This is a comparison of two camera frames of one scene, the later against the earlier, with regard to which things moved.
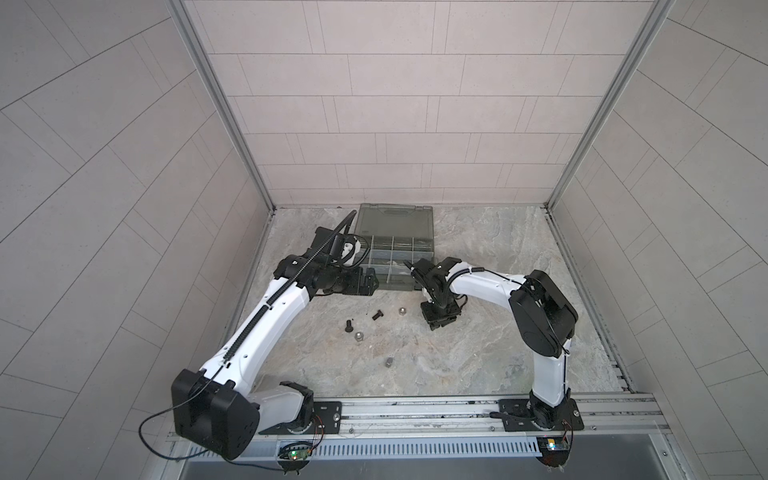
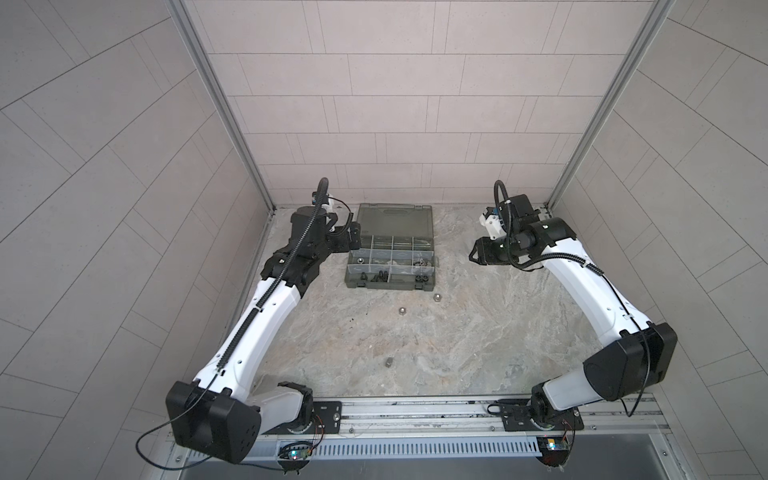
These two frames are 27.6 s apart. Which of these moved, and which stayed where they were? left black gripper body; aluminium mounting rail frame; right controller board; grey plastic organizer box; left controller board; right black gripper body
Moved: left black gripper body; right black gripper body
Stayed: left controller board; right controller board; aluminium mounting rail frame; grey plastic organizer box
